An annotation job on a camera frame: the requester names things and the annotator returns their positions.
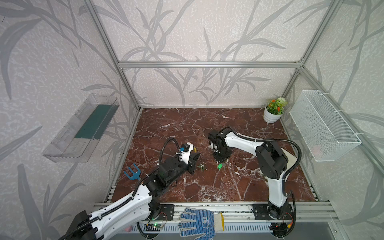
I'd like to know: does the white wire mesh basket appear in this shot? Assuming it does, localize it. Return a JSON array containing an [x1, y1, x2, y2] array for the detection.
[[290, 90, 362, 162]]

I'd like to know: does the potted plant white pot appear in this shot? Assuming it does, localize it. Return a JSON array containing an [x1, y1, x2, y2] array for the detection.
[[264, 97, 288, 124]]

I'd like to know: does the beige sponge pad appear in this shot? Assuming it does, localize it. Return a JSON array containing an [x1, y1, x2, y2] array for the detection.
[[282, 149, 298, 169]]

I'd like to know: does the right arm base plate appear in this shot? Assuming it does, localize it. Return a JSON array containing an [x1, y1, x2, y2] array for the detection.
[[251, 204, 294, 221]]

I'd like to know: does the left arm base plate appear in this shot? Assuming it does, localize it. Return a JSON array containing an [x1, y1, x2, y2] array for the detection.
[[149, 204, 175, 221]]

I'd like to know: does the blue white work glove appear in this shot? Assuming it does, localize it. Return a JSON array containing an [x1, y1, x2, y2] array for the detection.
[[178, 208, 225, 240]]

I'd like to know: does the blue plastic fork tool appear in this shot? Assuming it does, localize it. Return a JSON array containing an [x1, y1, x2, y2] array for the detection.
[[123, 163, 141, 181]]

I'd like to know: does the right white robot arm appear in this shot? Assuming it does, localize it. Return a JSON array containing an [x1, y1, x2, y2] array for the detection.
[[208, 127, 302, 220]]

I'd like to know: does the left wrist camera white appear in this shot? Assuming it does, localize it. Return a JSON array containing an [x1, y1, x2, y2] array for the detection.
[[177, 143, 194, 165]]

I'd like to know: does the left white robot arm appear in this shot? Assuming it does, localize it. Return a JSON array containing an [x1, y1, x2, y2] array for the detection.
[[61, 143, 201, 240]]

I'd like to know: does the clear plastic wall shelf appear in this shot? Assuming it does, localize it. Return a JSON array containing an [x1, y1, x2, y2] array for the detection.
[[42, 94, 120, 163]]

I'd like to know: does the metal keyring with green tags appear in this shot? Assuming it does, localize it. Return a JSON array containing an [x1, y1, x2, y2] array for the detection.
[[199, 164, 207, 172]]

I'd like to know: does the green circuit board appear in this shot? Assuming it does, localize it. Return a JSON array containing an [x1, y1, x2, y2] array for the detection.
[[144, 223, 166, 232]]

